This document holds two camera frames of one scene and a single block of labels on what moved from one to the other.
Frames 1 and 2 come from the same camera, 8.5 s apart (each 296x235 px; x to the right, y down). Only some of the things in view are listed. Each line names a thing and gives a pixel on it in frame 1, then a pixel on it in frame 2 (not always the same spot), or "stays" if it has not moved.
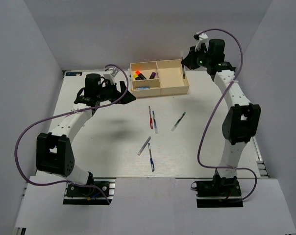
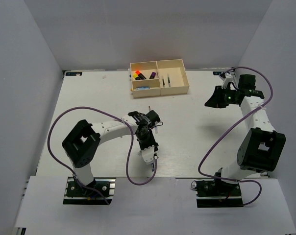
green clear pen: x=178 y=121 → x=168 y=80
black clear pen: x=182 y=62 → x=163 y=81
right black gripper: x=189 y=61 → x=215 y=100
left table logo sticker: x=73 y=73 stays
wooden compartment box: x=158 y=78 stays
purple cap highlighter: x=152 y=75 stays
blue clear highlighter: x=143 y=88 stays
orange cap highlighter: x=141 y=76 stays
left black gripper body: x=110 y=93 → x=146 y=140
